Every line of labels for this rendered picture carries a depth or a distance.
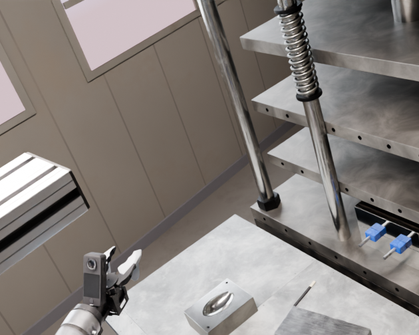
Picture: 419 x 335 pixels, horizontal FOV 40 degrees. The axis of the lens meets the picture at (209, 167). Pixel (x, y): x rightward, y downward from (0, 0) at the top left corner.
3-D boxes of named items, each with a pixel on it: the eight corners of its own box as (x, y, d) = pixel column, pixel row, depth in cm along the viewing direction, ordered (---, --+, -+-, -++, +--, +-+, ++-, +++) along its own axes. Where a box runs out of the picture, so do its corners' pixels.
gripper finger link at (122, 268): (144, 264, 142) (119, 289, 136) (138, 246, 139) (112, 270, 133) (153, 268, 140) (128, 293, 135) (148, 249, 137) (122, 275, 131)
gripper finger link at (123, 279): (126, 264, 137) (101, 288, 132) (124, 258, 136) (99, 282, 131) (141, 270, 134) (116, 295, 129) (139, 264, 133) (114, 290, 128)
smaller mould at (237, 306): (213, 347, 193) (207, 333, 189) (189, 325, 205) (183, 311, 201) (258, 310, 200) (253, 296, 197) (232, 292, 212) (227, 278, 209)
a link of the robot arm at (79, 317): (55, 320, 122) (88, 326, 119) (66, 304, 125) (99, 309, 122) (66, 343, 126) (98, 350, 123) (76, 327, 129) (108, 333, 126)
